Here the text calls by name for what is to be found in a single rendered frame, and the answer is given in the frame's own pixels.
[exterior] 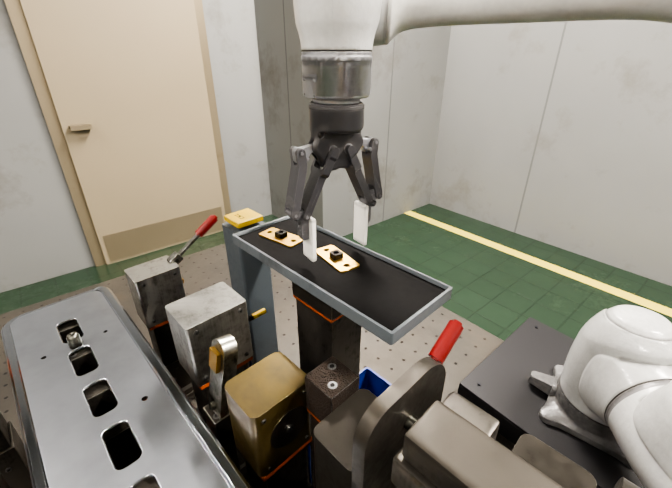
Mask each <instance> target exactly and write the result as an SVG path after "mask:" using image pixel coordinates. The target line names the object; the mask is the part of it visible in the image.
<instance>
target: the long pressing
mask: <svg viewBox="0 0 672 488"><path fill-rule="evenodd" d="M69 321H76V322H77V324H78V326H79V328H80V330H81V332H82V334H83V336H82V337H81V339H82V340H83V345H82V346H81V347H78V348H76V349H70V348H69V345H68V343H64V342H63V340H62V337H61V335H60V333H59V330H58V327H59V326H60V325H62V324H64V323H67V322H69ZM104 331H107V332H106V333H104ZM1 335H2V340H3V345H4V350H5V355H6V360H7V365H8V369H9V374H10V379H11V384H12V389H13V394H14V399H15V404H16V409H17V414H18V419H19V423H20V428H21V433H22V438H23V443H24V448H25V453H26V458H27V463H28V468H29V473H30V478H31V482H32V487H33V488H133V487H135V486H136V485H138V484H139V483H140V482H142V481H143V480H145V479H147V478H154V479H155V481H156V483H157V485H158V487H159V488H252V487H251V486H250V484H249V483H248V482H247V480H246V479H245V477H244V476H243V475H242V473H241V472H240V470H239V469H238V468H237V466H236V465H235V463H234V462H233V461H232V459H231V458H230V456H229V455H228V454H227V452H226V451H225V449H224V448H223V447H222V445H221V444H220V442H219V441H218V439H217V438H216V437H215V435H214V434H213V432H212V431H211V430H210V428H209V427H208V425H207V424H206V423H205V421H204V420H203V418H202V417H201V416H200V414H199V413H198V411H197V410H196V409H195V407H194V406H193V404H192V403H191V402H190V400H189V399H188V397H187V396H186V394H185V393H184V392H183V390H182V389H181V387H180V386H179V385H178V383H177V382H176V380H175V379H174V378H173V376H172V375H171V373H170V372H169V371H168V369H167V368H166V366H165V365H164V364H163V362H162V361H161V359H160V358H159V357H158V355H157V354H156V352H155V351H154V349H153V348H152V347H151V345H150V344H149V342H148V341H147V340H146V338H145V337H144V335H143V334H142V333H141V331H140V330H139V328H138V327H137V326H136V324H135V323H134V321H133V320H132V319H131V317H130V316H129V314H128V313H127V312H126V310H125V309H124V307H123V306H122V304H121V303H120V302H119V300H118V299H117V297H116V296H115V295H114V293H113V292H112V290H111V289H110V288H108V287H104V286H100V287H96V288H94V289H92V290H89V291H86V292H83V293H80V294H78V295H75V296H72V297H69V298H66V299H63V300H61V301H58V302H55V303H52V304H49V305H46V306H44V307H41V308H38V309H35V310H32V311H29V312H27V313H24V314H21V315H19V316H17V317H15V318H13V319H12V320H10V321H9V322H8V323H6V324H5V325H4V327H3V328H2V330H1ZM83 348H90V350H91V352H92V354H93V356H94V358H95V360H96V362H97V364H98V367H97V368H96V369H95V370H93V371H91V372H89V373H87V374H85V375H82V376H78V375H77V373H76V371H75V369H74V366H73V364H72V361H71V359H70V355H71V354H72V353H74V352H76V351H79V350H81V349H83ZM43 357H46V358H45V359H41V358H43ZM101 381H106V382H107V384H108V386H109V388H110V390H111V392H112V394H113V396H114V398H115V400H116V402H117V406H116V407H115V408H114V409H113V410H111V411H109V412H107V413H106V414H104V415H102V416H99V417H95V416H94V414H93V412H92V410H91V407H90V405H89V402H88V400H87V398H86V395H85V390H86V389H87V388H89V387H90V386H92V385H94V384H96V383H98V382H101ZM146 396H147V397H148V399H147V400H145V401H142V398H143V397H146ZM121 423H126V424H127V425H128V426H129V428H130V430H131V432H132V434H133V437H134V439H135V441H136V443H137V445H138V447H139V449H140V451H141V456H140V457H139V458H138V459H137V460H136V461H135V462H133V463H132V464H130V465H129V466H127V467H126V468H124V469H121V470H118V469H116V467H115V465H114V463H113V460H112V458H111V455H110V453H109V451H108V448H107V446H106V443H105V441H104V438H103V437H104V435H105V433H106V432H107V431H109V430H110V429H112V428H114V427H115V426H117V425H119V424H121Z"/></svg>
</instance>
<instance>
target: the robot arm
mask: <svg viewBox="0 0 672 488"><path fill-rule="evenodd" d="M293 5H294V14H295V23H296V27H297V30H298V33H299V38H300V42H301V51H332V52H302V55H301V61H302V82H303V95H304V96H305V97H307V98H311V99H313V101H311V102H310V104H309V128H310V132H311V136H310V140H309V142H308V144H307V145H304V146H300V147H296V146H291V147H290V149H289V153H290V158H291V168H290V175H289V182H288V188H287V195H286V202H285V208H284V213H285V214H286V215H288V216H289V217H290V218H292V219H293V220H297V223H298V235H299V237H300V238H301V239H302V240H303V253H304V255H305V256H307V257H308V258H309V259H310V260H311V261H313V262H314V261H316V260H317V255H316V219H314V218H313V217H311V216H312V213H313V211H314V208H315V206H316V203H317V201H318V198H319V196H320V193H321V191H322V188H323V186H324V183H325V180H326V179H327V178H328V177H329V176H330V174H331V171H334V170H337V169H339V168H344V169H346V171H347V174H348V176H349V178H350V181H351V183H352V185H353V187H354V190H355V192H356V194H357V196H358V199H359V200H360V201H358V200H356V201H354V230H353V239H354V240H356V241H357V242H359V243H360V244H362V245H363V246H364V245H367V227H368V222H370V220H371V206H372V207H374V206H375V205H376V203H377V201H375V200H376V199H381V198H382V196H383V194H382V186H381V178H380V170H379V162H378V147H379V140H378V139H377V138H373V137H370V136H365V137H362V134H361V130H362V129H363V127H364V104H363V102H362V101H360V99H363V98H367V97H369V96H370V88H371V65H372V59H373V56H372V52H366V51H372V49H373V47H374V46H381V45H388V44H389V43H390V41H391V40H392V39H393V38H394V37H395V36H396V35H397V34H399V33H401V32H403V31H406V30H411V29H417V28H427V27H440V26H457V25H483V24H511V23H539V22H565V21H593V20H640V21H655V22H664V23H671V24H672V0H293ZM360 149H361V150H362V160H363V167H364V173H365V178H364V175H363V173H362V170H361V168H362V166H361V163H360V161H359V159H358V156H357V154H358V152H359V150H360ZM310 154H312V155H313V157H314V160H313V163H312V165H311V168H310V170H311V173H310V176H309V178H308V181H307V183H306V186H305V189H304V185H305V179H306V173H307V162H308V161H309V160H310V158H309V156H310ZM320 167H323V169H320ZM553 375H554V376H550V375H547V374H544V373H540V372H537V371H532V373H531V376H532V377H530V378H529V383H531V384H532V385H534V386H535V387H537V388H538V389H540V390H541V391H543V392H544V393H546V394H547V395H548V398H547V401H546V404H545V405H544V406H543V407H542V408H541V409H540V411H539V413H538V416H539V418H540V420H541V421H542V422H544V423H545V424H548V425H551V426H555V427H557V428H560V429H562V430H564V431H566V432H567V433H569V434H571V435H573V436H575V437H577V438H579V439H581V440H583V441H585V442H586V443H588V444H590V445H592V446H594V447H596V448H598V449H600V450H602V451H603V452H605V453H607V454H609V455H611V456H613V457H615V458H616V459H618V460H619V461H621V462H622V463H623V464H624V465H626V466H627V467H629V468H630V469H632V470H633V471H634V473H635V474H636V476H637V477H638V479H639V480H640V482H641V483H642V485H643V487H644V488H672V323H671V322H670V321H669V320H668V319H666V318H665V317H663V316H662V315H660V314H658V313H656V312H654V311H651V310H649V309H646V308H643V307H638V306H633V305H618V306H615V307H612V308H609V309H604V310H602V311H600V312H599V313H597V314H596V315H595V316H593V317H592V318H591V319H590V320H589V321H588V322H586V323H585V325H584V326H583V327H582V328H581V330H580V331H579V333H578V335H577V336H576V338H575V340H574V342H573V344H572V346H571V348H570V351H569V353H568V355H567V358H566V361H565V364H564V366H563V365H556V366H555V367H554V369H553Z"/></svg>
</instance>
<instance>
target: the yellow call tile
mask: <svg viewBox="0 0 672 488"><path fill-rule="evenodd" d="M224 220H225V221H227V222H228V223H230V224H232V225H233V226H235V227H237V228H242V227H245V226H249V225H251V224H254V223H257V222H260V221H263V215H261V214H259V213H257V212H255V211H253V210H251V209H249V208H247V209H243V210H240V211H237V212H233V213H230V214H227V215H224Z"/></svg>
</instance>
